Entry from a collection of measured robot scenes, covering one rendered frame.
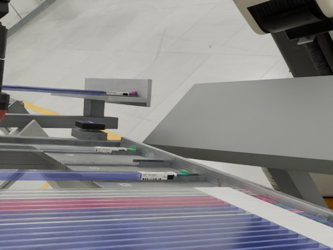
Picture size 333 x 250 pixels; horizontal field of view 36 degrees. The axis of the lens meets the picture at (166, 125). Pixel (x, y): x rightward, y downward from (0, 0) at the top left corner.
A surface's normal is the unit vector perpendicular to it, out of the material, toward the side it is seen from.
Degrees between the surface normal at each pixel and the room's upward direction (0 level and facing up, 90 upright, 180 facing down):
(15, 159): 90
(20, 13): 90
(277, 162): 90
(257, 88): 0
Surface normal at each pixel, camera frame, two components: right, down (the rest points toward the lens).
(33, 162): 0.51, 0.14
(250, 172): -0.52, -0.74
